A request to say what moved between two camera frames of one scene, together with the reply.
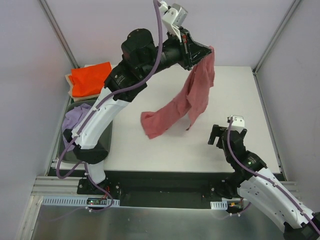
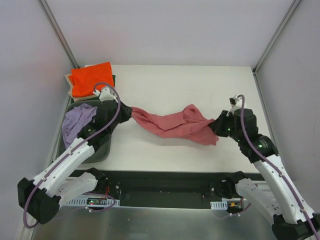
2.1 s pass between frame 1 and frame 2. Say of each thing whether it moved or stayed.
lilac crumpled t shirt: stayed
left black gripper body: moved
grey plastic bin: stayed
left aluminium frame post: stayed
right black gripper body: moved
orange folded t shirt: stayed
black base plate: stayed
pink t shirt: moved
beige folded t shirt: stayed
